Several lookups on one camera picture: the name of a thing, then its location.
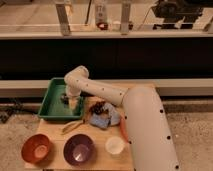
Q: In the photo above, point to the red bowl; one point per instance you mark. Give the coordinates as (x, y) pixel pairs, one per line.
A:
(36, 148)

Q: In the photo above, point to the green plastic tray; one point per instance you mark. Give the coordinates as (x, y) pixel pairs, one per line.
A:
(54, 108)

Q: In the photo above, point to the blue cloth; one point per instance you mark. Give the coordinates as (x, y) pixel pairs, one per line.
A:
(110, 117)

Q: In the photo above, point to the orange carrot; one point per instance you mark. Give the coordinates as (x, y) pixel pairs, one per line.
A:
(123, 129)

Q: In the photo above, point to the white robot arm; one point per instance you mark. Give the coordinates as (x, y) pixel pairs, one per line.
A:
(147, 127)

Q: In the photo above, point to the black handled brush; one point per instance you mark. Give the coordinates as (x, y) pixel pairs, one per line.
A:
(64, 98)

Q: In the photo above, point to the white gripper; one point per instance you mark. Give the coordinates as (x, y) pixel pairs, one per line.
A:
(73, 102)

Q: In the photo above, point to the dark grape bunch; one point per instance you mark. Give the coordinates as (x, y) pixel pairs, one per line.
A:
(97, 108)

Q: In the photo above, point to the purple bowl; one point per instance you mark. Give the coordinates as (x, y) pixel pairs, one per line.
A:
(78, 149)

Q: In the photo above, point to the yellow banana peel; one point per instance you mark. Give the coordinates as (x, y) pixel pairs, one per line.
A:
(71, 126)

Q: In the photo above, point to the white paper cup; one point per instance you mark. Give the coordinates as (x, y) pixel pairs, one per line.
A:
(114, 145)

